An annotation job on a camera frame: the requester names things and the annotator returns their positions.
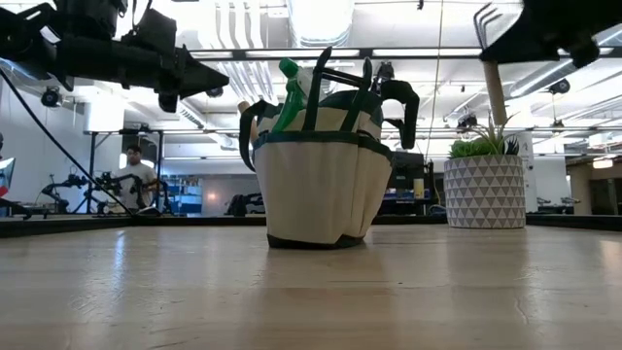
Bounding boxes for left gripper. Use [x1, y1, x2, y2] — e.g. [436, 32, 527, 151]
[157, 46, 230, 113]

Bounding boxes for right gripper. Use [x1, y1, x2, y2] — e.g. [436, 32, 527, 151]
[479, 0, 622, 68]

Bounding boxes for wooden-handled three-prong cultivator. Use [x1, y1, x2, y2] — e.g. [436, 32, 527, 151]
[472, 2, 510, 128]

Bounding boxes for green spray bottle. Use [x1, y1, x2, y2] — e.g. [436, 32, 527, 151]
[270, 56, 322, 135]

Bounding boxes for green-handled pruning shears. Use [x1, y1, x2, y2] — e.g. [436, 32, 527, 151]
[301, 46, 375, 133]

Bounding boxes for cream canvas green-trimmed gardening bag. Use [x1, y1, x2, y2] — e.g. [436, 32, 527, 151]
[237, 80, 422, 251]

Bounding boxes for black overhead beam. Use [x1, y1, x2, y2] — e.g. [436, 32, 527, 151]
[187, 46, 622, 62]

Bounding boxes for blue shelves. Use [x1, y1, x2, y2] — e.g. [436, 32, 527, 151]
[162, 174, 204, 216]

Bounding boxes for person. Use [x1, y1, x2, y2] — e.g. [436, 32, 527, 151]
[112, 144, 159, 215]

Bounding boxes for succulent in white patterned pot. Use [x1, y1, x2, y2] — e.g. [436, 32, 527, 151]
[442, 112, 528, 230]

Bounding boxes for silver ceiling duct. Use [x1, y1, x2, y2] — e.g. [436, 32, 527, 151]
[286, 0, 356, 49]

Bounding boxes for black metal rig frame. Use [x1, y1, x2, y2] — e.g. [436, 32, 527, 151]
[85, 128, 164, 215]

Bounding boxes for black metal table frame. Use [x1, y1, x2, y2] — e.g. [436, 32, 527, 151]
[0, 213, 622, 239]

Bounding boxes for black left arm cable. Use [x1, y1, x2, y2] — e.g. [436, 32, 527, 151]
[0, 67, 147, 218]

